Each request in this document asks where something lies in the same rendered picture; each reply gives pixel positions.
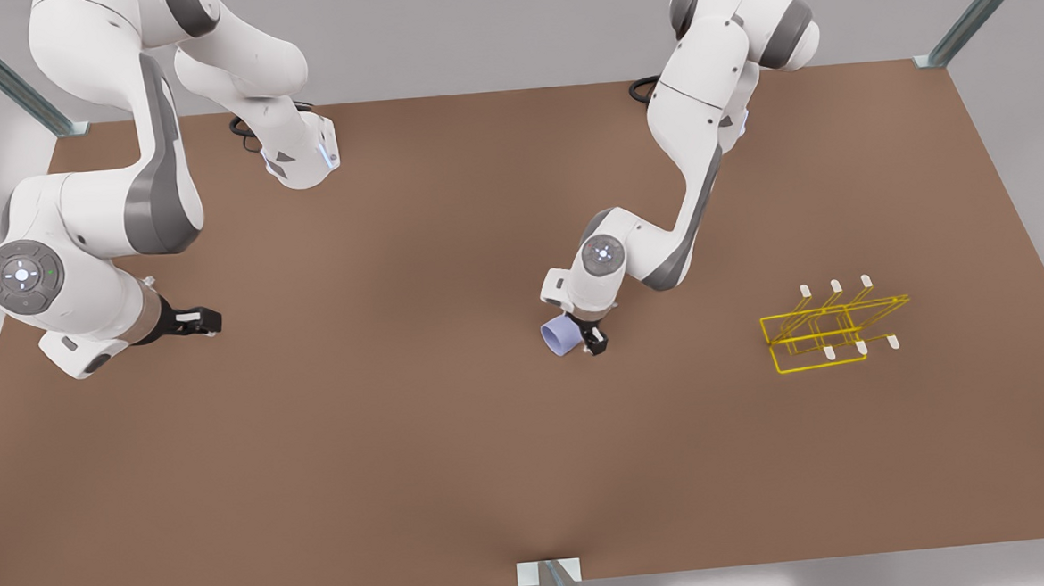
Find lavender blue cup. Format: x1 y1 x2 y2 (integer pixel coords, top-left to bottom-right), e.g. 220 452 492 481
538 313 586 358

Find yellow wire cup holder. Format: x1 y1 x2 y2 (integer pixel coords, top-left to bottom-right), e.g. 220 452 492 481
758 273 915 376

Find silver frame post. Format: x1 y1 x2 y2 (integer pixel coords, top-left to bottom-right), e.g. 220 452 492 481
0 0 90 142
909 0 1044 70
516 557 597 586

